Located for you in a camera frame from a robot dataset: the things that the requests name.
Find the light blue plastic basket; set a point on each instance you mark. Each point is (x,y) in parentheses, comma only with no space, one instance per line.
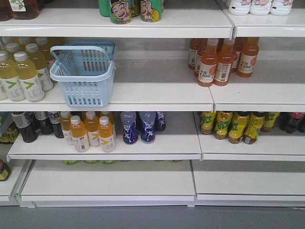
(85,72)

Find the blue sports drink bottle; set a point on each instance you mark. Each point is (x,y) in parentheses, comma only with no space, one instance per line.
(128,119)
(147,127)
(160,123)

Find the white metal shelf unit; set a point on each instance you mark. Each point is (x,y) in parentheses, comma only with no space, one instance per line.
(161,157)

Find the orange juice bottle white label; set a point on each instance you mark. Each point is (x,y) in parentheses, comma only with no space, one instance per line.
(106,134)
(65,125)
(92,127)
(79,134)

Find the yellow lemon tea bottle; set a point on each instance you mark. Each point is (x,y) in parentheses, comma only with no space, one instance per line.
(207,121)
(239,122)
(254,125)
(223,119)

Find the orange C100 drink bottle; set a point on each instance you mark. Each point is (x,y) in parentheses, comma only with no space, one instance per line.
(225,60)
(208,63)
(248,57)

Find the dark cola bottle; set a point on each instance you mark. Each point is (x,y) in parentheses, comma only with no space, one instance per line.
(45,124)
(23,122)
(54,117)

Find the green cartoon drink can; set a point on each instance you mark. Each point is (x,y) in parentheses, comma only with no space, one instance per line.
(120,11)
(151,10)

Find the pale yellow drink bottle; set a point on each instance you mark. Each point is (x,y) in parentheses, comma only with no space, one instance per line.
(28,77)
(41,66)
(9,77)

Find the white peach drink bottle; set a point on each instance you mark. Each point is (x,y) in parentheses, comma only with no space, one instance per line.
(281,7)
(239,7)
(260,7)

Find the brown tea bottle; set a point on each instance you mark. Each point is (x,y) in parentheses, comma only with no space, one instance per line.
(24,9)

